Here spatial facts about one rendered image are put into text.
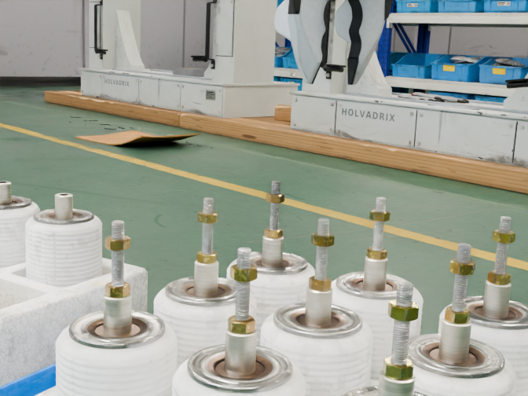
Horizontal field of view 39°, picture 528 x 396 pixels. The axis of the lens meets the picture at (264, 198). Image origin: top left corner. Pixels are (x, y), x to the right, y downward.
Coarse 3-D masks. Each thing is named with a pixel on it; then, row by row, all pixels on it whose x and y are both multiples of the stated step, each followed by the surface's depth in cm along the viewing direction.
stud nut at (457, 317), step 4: (448, 308) 56; (448, 312) 56; (452, 312) 55; (456, 312) 55; (460, 312) 55; (464, 312) 55; (468, 312) 56; (448, 316) 56; (452, 316) 55; (456, 316) 55; (460, 316) 55; (464, 316) 55; (468, 316) 56; (448, 320) 56; (452, 320) 55; (456, 320) 55; (460, 320) 55; (464, 320) 55; (468, 320) 56
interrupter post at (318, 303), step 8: (312, 296) 61; (320, 296) 61; (328, 296) 62; (312, 304) 62; (320, 304) 61; (328, 304) 62; (312, 312) 62; (320, 312) 62; (328, 312) 62; (312, 320) 62; (320, 320) 62; (328, 320) 62
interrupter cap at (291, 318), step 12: (276, 312) 63; (288, 312) 64; (300, 312) 64; (336, 312) 64; (348, 312) 65; (276, 324) 62; (288, 324) 61; (300, 324) 61; (336, 324) 62; (348, 324) 62; (360, 324) 61; (312, 336) 59; (324, 336) 59; (336, 336) 59
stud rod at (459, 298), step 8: (464, 248) 55; (464, 256) 55; (456, 280) 55; (464, 280) 55; (456, 288) 55; (464, 288) 55; (456, 296) 56; (464, 296) 56; (456, 304) 56; (464, 304) 56
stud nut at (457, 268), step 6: (456, 258) 56; (450, 264) 55; (456, 264) 55; (462, 264) 54; (468, 264) 55; (474, 264) 55; (450, 270) 55; (456, 270) 55; (462, 270) 55; (468, 270) 55; (474, 270) 55
